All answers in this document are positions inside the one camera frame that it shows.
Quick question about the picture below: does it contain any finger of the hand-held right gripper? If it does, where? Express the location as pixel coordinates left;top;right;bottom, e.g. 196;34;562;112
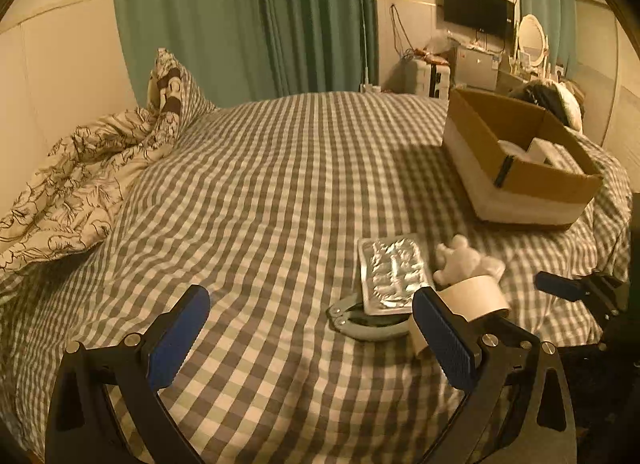
534;270;628;317

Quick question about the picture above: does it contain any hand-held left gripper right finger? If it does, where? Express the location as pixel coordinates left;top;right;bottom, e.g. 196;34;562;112
411;286;576;464

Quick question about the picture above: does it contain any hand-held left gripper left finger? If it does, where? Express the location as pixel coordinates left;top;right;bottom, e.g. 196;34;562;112
45;284;213;464

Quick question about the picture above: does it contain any white tape roll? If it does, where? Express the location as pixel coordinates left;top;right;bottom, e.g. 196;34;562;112
407;274;511;357

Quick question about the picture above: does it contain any silver foil blister pack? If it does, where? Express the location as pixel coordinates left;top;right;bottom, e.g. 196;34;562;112
357;236;435;316

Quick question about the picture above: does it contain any pale blue carabiner clip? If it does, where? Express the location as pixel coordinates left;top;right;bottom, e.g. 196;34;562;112
326;296;416;342

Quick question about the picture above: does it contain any white foam packing piece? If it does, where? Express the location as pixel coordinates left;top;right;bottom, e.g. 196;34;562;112
497;138;586;175

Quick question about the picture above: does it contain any floral quilt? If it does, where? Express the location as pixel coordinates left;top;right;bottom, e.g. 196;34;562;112
0;106;186;272

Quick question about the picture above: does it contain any cardboard box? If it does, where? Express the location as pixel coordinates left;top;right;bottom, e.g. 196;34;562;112
442;88;604;232

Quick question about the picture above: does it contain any black and white clothing pile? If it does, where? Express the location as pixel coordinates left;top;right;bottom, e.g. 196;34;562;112
507;80;586;132

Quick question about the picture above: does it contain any grey checked bed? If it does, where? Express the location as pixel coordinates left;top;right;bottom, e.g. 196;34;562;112
0;89;633;464

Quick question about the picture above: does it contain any silver mini fridge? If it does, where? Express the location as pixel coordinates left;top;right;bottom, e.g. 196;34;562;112
452;46;501;92

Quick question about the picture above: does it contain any white plastic drawer unit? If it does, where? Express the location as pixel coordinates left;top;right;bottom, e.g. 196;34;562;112
410;58;453;100

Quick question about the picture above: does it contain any grey checked pillow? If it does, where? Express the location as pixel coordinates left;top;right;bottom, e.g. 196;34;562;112
150;48;217;131

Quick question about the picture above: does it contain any black and white plush toy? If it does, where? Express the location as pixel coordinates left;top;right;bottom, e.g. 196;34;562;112
147;69;183;117

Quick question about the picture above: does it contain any white oval vanity mirror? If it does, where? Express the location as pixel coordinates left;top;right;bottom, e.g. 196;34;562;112
515;14;549;70

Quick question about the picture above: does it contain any clear plastic bag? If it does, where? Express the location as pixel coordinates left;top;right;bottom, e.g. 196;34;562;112
425;30;462;57

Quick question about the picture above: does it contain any narrow green curtain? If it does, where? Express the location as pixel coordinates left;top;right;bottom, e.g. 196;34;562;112
515;0;578;80

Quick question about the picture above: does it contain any wide green curtain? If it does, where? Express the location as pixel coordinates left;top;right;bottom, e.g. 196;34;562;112
107;0;378;107

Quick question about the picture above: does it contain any black wall television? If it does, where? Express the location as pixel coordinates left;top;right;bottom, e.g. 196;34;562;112
442;0;516;38

